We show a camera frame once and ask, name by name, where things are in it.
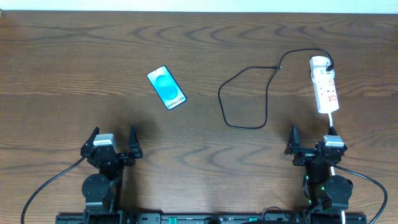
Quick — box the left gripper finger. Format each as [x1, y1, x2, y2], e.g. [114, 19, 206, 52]
[127, 124, 140, 152]
[81, 127, 100, 149]

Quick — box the blue Samsung Galaxy smartphone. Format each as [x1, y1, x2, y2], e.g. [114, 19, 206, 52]
[147, 65, 187, 110]

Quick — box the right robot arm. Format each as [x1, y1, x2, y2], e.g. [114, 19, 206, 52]
[285, 125, 353, 223]

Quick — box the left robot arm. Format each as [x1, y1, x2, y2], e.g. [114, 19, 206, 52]
[81, 126, 143, 223]

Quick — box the white charger adapter plug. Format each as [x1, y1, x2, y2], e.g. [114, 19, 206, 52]
[310, 56, 331, 70]

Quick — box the white power strip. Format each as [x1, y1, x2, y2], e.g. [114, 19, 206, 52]
[311, 67, 339, 114]

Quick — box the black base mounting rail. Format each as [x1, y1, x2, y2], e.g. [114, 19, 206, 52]
[55, 212, 368, 224]

